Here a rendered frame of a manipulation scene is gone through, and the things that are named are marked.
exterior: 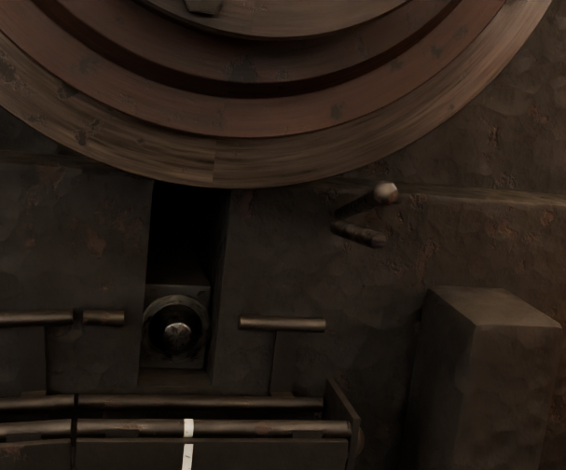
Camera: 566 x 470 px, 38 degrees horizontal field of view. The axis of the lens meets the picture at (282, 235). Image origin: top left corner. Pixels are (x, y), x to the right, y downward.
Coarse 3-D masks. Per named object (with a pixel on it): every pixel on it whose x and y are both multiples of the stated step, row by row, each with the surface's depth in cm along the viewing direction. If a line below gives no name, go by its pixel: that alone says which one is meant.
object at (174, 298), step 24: (168, 216) 93; (168, 240) 82; (168, 264) 73; (192, 264) 74; (168, 288) 67; (192, 288) 68; (144, 312) 67; (144, 336) 68; (144, 360) 68; (168, 360) 68; (192, 360) 69
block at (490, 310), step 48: (432, 288) 67; (480, 288) 67; (432, 336) 65; (480, 336) 59; (528, 336) 60; (432, 384) 64; (480, 384) 60; (528, 384) 61; (432, 432) 64; (480, 432) 61; (528, 432) 62
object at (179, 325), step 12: (156, 312) 67; (168, 312) 67; (180, 312) 67; (192, 312) 67; (156, 324) 67; (168, 324) 66; (180, 324) 66; (192, 324) 67; (156, 336) 67; (168, 336) 66; (180, 336) 66; (192, 336) 66; (168, 348) 66; (180, 348) 66
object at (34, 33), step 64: (0, 0) 46; (64, 0) 45; (128, 0) 45; (448, 0) 49; (64, 64) 47; (128, 64) 48; (192, 64) 47; (256, 64) 48; (320, 64) 48; (384, 64) 51; (448, 64) 52; (192, 128) 50; (256, 128) 51; (320, 128) 51
